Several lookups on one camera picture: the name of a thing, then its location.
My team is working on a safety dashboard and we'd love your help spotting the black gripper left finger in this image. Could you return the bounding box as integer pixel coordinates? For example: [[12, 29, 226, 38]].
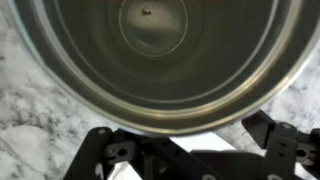
[[63, 127, 214, 180]]

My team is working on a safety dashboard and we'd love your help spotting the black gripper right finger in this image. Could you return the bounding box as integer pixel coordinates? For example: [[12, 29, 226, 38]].
[[241, 111, 320, 180]]

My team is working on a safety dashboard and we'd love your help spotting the metallic cup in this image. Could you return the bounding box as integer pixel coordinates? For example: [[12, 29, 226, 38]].
[[3, 0, 320, 136]]

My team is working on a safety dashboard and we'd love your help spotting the white folded napkin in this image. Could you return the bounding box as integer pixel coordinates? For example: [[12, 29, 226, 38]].
[[108, 132, 234, 180]]

